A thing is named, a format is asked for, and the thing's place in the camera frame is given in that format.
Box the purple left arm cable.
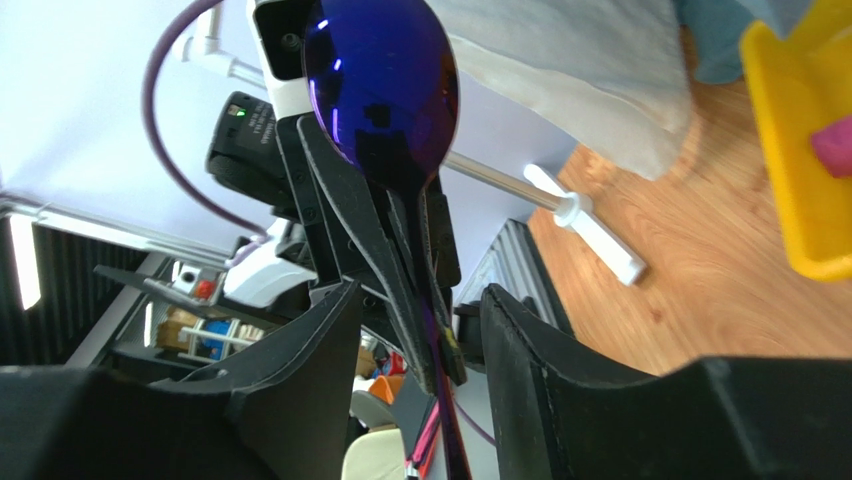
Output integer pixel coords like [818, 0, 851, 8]
[140, 0, 274, 268]

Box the pink rolled napkin in bin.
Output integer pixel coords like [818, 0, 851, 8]
[810, 116, 851, 178]

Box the white towel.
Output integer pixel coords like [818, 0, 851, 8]
[431, 1, 692, 180]

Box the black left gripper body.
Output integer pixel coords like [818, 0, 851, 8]
[276, 116, 366, 303]

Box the dark purple spoon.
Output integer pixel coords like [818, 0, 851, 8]
[301, 0, 474, 480]

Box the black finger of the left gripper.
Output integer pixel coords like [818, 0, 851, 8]
[420, 177, 467, 386]
[297, 114, 438, 394]

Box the yellow plastic cutlery bin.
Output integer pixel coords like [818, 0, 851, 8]
[740, 1, 851, 282]

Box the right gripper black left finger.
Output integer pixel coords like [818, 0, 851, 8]
[149, 279, 364, 480]

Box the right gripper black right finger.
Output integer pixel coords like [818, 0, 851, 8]
[480, 284, 666, 479]

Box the grey-green t-shirt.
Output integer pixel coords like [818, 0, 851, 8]
[673, 0, 812, 85]

